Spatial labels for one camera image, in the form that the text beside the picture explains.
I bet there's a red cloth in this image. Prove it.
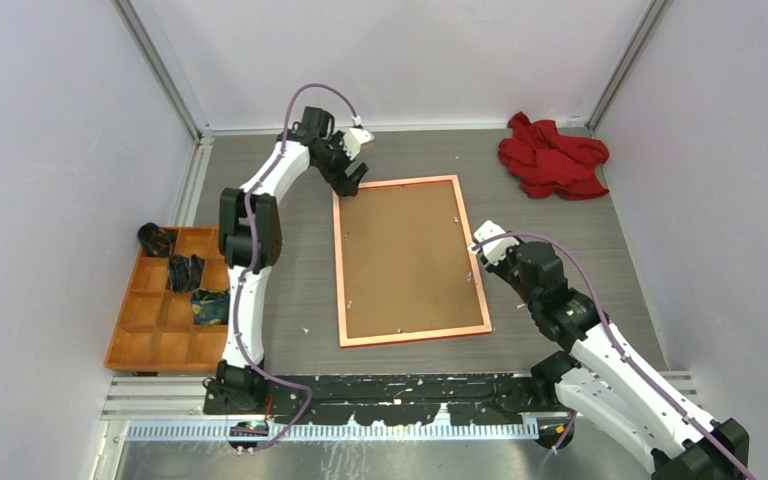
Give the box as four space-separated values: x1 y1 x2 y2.
497 112 610 201

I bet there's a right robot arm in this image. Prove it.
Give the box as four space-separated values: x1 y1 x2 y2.
470 232 753 479

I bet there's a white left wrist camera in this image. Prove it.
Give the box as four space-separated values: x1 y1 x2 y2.
342 116 375 161

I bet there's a red picture frame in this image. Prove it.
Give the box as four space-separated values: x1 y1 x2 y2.
333 175 493 348

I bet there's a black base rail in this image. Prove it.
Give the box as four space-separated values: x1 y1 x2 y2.
202 373 566 426

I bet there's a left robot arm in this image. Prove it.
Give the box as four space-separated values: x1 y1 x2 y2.
211 107 374 414

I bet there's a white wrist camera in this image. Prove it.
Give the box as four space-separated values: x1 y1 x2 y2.
469 220 520 269
342 116 375 161

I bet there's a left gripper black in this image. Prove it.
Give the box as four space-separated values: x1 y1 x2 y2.
313 132 367 197

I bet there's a wooden compartment tray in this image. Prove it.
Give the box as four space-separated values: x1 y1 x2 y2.
104 223 229 373

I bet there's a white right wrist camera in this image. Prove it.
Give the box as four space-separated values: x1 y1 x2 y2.
469 220 520 269

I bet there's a blue green item in tray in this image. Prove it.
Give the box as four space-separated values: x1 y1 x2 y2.
190 288 230 327

